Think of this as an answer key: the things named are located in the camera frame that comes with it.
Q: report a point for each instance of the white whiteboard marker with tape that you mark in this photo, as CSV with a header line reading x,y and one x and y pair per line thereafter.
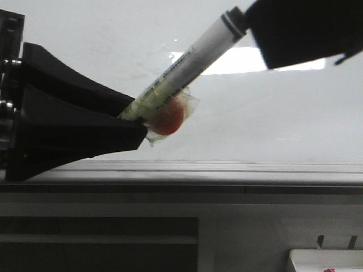
x,y
167,103

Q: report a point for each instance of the white plastic tray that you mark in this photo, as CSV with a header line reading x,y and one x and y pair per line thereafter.
x,y
324,260

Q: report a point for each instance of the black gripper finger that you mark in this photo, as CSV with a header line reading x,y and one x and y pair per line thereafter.
x,y
292,32

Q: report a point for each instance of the white whiteboard with aluminium frame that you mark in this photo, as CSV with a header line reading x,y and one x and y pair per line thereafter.
x,y
310,114

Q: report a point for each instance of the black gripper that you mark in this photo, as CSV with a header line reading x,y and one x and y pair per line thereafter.
x,y
49,132

